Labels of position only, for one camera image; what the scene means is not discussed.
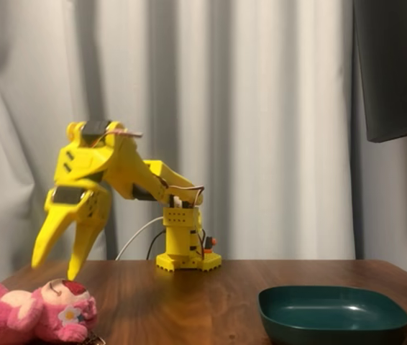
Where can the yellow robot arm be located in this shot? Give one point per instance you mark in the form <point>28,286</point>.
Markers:
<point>128,172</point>

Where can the pink strawberry plush bear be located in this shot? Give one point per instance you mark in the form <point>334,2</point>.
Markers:
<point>45,316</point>

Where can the grey white curtain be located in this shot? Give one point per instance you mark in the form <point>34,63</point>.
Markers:
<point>225,108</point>

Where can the black hanging panel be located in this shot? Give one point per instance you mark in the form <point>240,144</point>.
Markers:
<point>397,72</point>

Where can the small black orange connector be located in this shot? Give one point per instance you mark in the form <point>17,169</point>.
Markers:
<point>209,244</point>

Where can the dark green square bin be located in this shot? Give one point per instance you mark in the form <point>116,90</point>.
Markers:
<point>333,316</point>

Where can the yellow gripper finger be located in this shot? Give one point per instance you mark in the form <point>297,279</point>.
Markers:
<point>85,244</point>
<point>52,230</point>

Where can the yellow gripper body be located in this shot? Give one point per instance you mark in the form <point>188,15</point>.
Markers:
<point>70,200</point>

